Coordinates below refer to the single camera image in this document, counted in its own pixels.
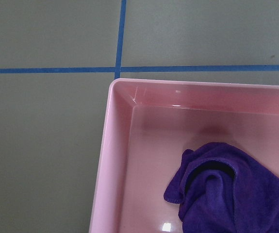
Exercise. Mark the purple cloth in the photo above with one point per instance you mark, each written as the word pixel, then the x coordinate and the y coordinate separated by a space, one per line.
pixel 221 189

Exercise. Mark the pink plastic bin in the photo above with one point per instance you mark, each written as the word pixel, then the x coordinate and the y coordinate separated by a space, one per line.
pixel 180 157

